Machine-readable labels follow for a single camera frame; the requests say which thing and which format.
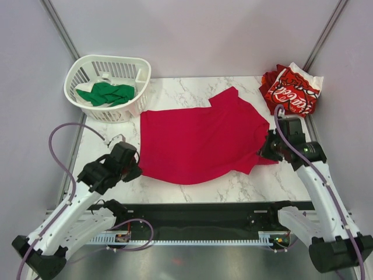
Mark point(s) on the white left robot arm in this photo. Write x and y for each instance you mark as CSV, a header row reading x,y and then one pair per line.
x,y
47,249

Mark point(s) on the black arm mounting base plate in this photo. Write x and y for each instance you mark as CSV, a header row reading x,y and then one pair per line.
x,y
204,221

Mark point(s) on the white slotted cable duct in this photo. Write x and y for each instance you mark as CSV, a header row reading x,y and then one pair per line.
x,y
262,239

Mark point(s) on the red coca-cola print shirt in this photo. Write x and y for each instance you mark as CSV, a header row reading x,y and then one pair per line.
x,y
296,90

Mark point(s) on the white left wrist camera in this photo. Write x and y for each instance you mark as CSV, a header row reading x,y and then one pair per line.
x,y
115,140

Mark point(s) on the white plastic laundry basket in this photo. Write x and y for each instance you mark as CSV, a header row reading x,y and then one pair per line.
x,y
115,70

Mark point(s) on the green t shirt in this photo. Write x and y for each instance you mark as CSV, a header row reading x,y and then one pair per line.
x,y
106,94

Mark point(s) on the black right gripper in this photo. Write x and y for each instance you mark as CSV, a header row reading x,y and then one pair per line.
x,y
263,152

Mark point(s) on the crimson red t shirt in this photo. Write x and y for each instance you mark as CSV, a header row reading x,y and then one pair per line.
x,y
195,145

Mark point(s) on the aluminium frame rail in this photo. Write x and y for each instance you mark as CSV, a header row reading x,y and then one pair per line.
x,y
63,219

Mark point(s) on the white cloth in basket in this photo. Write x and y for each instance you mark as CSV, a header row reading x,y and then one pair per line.
x,y
85,87

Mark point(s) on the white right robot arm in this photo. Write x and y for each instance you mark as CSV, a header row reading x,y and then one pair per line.
x,y
335,242

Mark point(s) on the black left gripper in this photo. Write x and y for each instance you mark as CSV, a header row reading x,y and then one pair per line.
x,y
136,172

